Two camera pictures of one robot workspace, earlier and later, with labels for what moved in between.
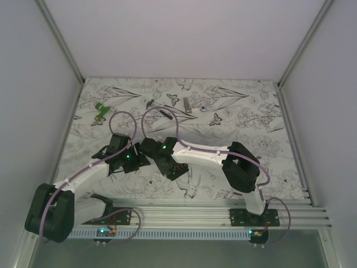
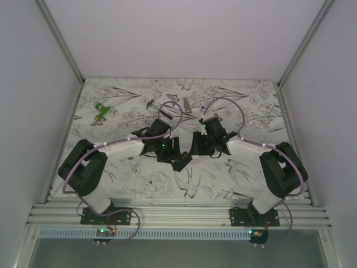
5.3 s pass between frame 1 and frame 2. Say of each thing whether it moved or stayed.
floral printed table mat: stayed
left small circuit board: stayed
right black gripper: moved
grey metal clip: stayed
